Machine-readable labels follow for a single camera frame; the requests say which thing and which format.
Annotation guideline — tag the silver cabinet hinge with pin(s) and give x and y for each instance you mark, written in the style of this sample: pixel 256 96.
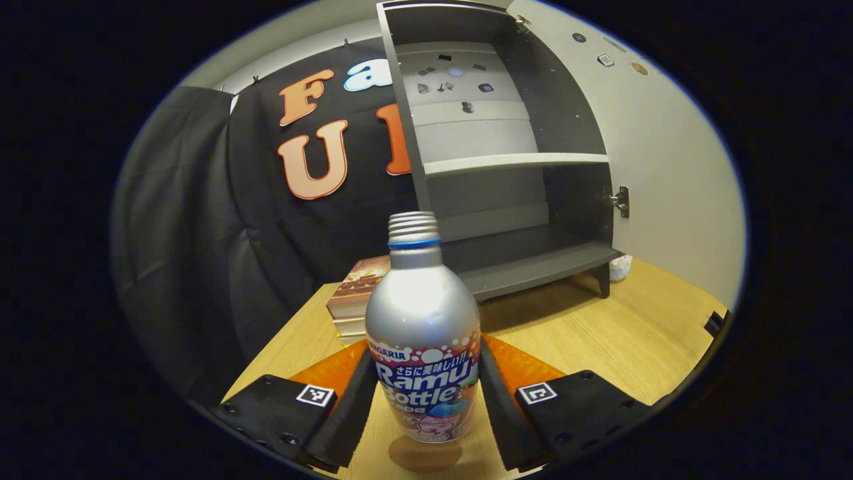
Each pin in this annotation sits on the silver cabinet hinge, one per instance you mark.
pixel 621 201
pixel 523 23

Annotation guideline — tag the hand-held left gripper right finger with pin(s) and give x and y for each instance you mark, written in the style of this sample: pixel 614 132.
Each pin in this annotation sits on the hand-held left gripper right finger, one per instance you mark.
pixel 506 420

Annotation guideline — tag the small white container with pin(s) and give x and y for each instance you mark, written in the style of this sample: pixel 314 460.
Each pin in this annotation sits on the small white container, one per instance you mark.
pixel 620 268

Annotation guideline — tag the beige cabinet door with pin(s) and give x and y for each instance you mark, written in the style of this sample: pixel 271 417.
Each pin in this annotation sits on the beige cabinet door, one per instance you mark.
pixel 666 166

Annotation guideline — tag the black backdrop cloth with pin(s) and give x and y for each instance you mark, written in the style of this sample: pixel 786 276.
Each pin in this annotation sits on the black backdrop cloth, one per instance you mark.
pixel 200 233

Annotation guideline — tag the yellow book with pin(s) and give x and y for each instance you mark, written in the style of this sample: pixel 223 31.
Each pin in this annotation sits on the yellow book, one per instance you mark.
pixel 350 340

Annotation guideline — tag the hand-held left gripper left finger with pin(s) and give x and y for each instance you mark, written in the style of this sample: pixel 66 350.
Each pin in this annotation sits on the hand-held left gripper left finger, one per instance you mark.
pixel 346 426

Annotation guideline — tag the silver bottle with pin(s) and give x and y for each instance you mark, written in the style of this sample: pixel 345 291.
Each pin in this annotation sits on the silver bottle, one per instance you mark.
pixel 420 313

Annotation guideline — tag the black table clamp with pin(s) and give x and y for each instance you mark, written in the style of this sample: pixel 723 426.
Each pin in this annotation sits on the black table clamp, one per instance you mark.
pixel 714 324

